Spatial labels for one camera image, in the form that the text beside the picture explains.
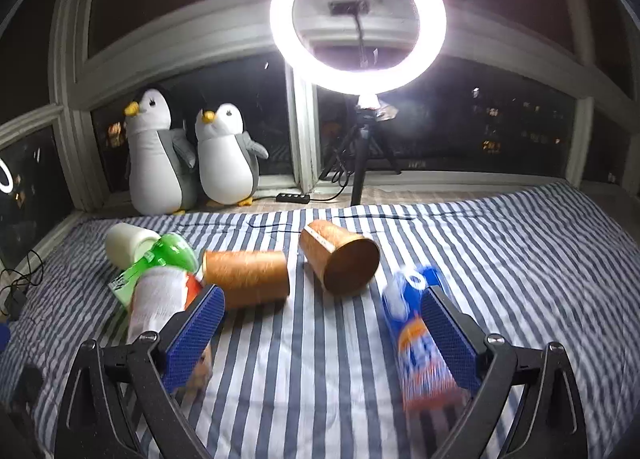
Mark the red white labelled can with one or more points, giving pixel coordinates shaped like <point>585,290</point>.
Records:
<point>160,292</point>

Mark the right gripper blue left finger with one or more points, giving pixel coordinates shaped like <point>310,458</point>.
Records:
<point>93,421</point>

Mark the black power adapter with cable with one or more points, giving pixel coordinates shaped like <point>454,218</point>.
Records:
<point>19,286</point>

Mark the phone holder clip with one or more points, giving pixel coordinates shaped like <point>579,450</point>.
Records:
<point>349,7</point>

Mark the white plastic jar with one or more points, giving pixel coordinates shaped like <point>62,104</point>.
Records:
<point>126,243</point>

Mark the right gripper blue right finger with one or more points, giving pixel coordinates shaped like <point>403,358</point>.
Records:
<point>549,421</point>

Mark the black inline cable remote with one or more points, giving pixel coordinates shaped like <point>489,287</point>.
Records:
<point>291,198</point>

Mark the large plush penguin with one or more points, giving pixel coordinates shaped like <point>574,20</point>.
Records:
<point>162,161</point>

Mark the black tripod stand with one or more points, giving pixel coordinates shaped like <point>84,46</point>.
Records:
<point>348,160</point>

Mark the brown paper cup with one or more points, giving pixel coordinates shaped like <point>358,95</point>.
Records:
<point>344,262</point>
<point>248,278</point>

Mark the blue orange soda bottle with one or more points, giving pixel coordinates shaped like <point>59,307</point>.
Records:
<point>425,380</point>

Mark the green plastic bottle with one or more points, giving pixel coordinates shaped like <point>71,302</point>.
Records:
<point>170,250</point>

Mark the small plush penguin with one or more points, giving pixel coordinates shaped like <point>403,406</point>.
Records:
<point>227,156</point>

